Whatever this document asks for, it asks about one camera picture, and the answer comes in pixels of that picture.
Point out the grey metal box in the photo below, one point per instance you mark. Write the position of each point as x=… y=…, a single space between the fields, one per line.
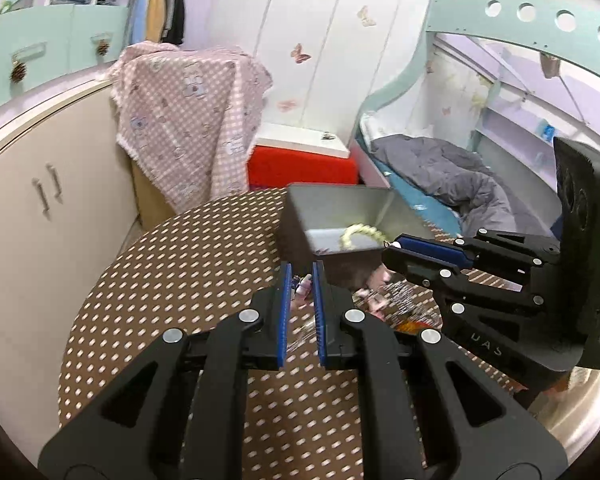
x=300 y=220

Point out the red storage box white lid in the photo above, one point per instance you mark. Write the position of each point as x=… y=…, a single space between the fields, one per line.
x=300 y=165

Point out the grey quilt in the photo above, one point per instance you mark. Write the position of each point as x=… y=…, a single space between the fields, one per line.
x=445 y=170

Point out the brown cardboard box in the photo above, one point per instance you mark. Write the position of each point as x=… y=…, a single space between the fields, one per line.
x=150 y=195

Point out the teal drawer unit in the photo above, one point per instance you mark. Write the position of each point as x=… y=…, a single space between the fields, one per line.
x=55 y=35

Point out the pink checkered cloth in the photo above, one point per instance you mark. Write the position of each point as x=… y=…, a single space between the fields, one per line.
x=190 y=120

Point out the brown hanging pouch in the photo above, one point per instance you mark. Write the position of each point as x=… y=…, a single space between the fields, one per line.
x=550 y=65

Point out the pale butterfly sticker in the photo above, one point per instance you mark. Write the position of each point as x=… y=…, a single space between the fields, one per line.
x=366 y=16

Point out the white wardrobe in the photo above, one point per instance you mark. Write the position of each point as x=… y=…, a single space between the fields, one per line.
x=330 y=80

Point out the green toy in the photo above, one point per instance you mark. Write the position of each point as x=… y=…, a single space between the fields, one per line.
x=4 y=7

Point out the red butterfly sticker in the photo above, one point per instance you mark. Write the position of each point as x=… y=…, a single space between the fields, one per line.
x=300 y=53

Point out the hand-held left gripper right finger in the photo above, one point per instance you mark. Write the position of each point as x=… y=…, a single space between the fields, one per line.
x=321 y=320

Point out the pink bead jewelry piece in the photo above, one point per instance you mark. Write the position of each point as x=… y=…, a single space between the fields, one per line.
x=301 y=288

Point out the teal bunk bed frame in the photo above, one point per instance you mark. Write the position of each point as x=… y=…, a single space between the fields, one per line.
x=460 y=15

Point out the light blue hanging garment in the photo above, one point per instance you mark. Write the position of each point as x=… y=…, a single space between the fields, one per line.
x=139 y=15

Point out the black hanging garment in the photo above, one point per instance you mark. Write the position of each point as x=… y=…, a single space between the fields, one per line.
x=176 y=5

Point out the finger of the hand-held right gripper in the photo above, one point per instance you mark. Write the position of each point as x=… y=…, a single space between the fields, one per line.
x=430 y=247
x=410 y=265

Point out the cream cabinet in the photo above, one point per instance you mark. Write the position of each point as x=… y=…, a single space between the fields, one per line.
x=55 y=270

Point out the pinecone drawer ornament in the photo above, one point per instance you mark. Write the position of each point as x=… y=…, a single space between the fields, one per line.
x=18 y=71
x=102 y=48

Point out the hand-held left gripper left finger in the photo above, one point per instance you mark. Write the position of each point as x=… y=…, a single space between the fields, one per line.
x=282 y=320

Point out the yellow hanging garment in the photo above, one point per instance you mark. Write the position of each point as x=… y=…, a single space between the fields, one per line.
x=156 y=5

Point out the purple bedside shelf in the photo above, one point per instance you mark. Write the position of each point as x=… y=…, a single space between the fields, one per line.
x=510 y=125

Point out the blue bed sheet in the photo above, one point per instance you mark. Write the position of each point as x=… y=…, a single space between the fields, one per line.
x=422 y=210

